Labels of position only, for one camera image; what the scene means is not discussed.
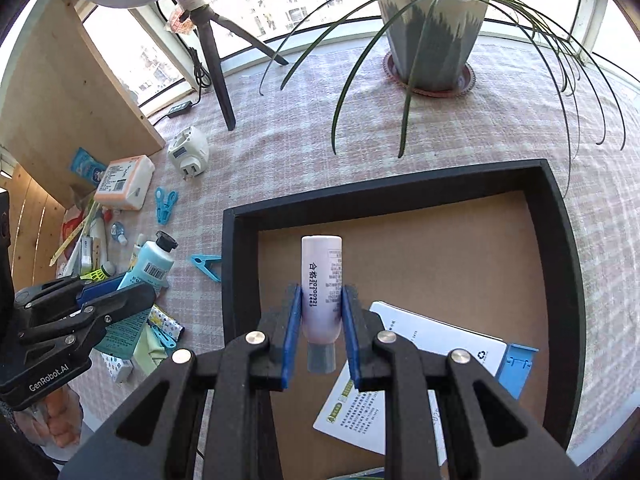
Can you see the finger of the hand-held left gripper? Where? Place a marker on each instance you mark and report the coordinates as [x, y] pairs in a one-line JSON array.
[[115, 305], [100, 290]]

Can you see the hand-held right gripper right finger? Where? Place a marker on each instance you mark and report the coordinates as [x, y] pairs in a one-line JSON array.
[[352, 340]]

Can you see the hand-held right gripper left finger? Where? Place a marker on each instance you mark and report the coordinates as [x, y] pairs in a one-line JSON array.
[[292, 340]]

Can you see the white lotion bottle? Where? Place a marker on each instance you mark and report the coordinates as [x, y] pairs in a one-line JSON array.
[[320, 280]]

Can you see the black storage tray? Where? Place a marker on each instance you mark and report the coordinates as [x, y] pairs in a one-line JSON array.
[[400, 185]]

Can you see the plaid cloth covered desktop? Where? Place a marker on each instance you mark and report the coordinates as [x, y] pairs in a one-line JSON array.
[[300, 150]]

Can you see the person's left hand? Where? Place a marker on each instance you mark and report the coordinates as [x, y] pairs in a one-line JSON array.
[[60, 420]]

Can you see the yellow plastic ornament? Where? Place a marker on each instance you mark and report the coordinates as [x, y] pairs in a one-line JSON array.
[[95, 274]]

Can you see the teal packet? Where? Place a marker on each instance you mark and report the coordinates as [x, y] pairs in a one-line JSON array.
[[122, 332]]

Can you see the light blue tube black cap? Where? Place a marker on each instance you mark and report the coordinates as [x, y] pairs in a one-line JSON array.
[[150, 265]]

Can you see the small cream tube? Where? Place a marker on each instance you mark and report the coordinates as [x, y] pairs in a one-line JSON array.
[[137, 250]]

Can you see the white sunscreen tube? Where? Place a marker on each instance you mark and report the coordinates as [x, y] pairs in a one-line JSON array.
[[96, 235]]

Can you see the yellow printed ribbon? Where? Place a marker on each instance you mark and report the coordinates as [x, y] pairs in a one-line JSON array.
[[67, 242]]

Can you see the small blue eye drop bottle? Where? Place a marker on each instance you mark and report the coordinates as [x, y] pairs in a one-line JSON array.
[[119, 233]]

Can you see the red printed packet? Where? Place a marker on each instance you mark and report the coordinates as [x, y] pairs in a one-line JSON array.
[[71, 227]]

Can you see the white printed leaflet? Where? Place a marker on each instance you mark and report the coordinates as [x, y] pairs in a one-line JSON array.
[[435, 332]]

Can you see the wooden side panel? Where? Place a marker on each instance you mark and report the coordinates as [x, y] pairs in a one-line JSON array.
[[35, 220]]

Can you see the blue plastic clip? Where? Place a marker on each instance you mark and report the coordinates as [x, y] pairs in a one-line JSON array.
[[520, 365], [210, 266]]

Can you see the light blue clothespin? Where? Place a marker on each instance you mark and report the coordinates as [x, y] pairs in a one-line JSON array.
[[164, 207]]

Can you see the orange white tissue pack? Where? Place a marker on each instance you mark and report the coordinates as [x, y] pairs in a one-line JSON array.
[[122, 180]]

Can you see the blue tissue packet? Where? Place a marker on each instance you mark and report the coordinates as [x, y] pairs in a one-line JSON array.
[[85, 165]]

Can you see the white plug adapter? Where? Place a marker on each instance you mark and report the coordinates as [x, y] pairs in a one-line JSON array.
[[187, 152]]

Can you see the black tripod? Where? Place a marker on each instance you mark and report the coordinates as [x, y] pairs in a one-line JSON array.
[[217, 65]]

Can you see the red plant saucer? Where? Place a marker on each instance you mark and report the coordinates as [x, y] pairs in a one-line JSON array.
[[462, 84]]

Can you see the potted spider plant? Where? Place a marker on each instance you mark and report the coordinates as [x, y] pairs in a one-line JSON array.
[[430, 35]]

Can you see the white window frame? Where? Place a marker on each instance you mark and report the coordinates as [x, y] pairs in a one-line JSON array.
[[165, 50]]

